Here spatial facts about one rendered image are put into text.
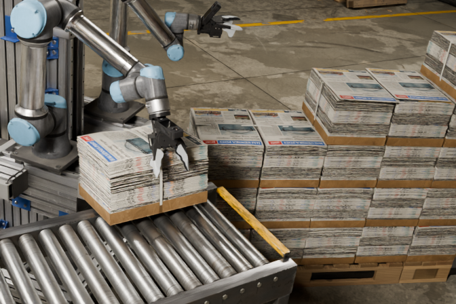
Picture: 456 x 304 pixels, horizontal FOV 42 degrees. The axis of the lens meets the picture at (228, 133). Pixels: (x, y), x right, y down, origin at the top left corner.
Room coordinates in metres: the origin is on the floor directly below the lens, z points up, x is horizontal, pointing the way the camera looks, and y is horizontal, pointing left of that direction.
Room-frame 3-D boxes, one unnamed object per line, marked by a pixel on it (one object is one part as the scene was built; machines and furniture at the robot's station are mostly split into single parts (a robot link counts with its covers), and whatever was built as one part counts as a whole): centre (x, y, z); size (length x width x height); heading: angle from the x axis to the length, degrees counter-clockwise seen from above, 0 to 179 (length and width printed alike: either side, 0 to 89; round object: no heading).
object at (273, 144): (2.60, -0.41, 0.42); 1.17 x 0.39 x 0.83; 105
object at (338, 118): (2.63, -0.54, 0.95); 0.38 x 0.29 x 0.23; 15
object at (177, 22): (2.71, 0.31, 1.21); 0.11 x 0.08 x 0.09; 100
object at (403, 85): (2.72, -0.81, 1.06); 0.37 x 0.28 x 0.01; 14
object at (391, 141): (2.71, -0.82, 0.86); 0.38 x 0.29 x 0.04; 14
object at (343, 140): (2.63, -0.53, 0.86); 0.38 x 0.29 x 0.04; 15
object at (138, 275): (1.52, 0.26, 0.77); 0.47 x 0.05 x 0.05; 36
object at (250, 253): (1.75, -0.05, 0.77); 0.47 x 0.05 x 0.05; 36
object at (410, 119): (2.71, -0.82, 0.95); 0.38 x 0.29 x 0.23; 14
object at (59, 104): (2.05, 0.69, 0.98); 0.13 x 0.12 x 0.14; 167
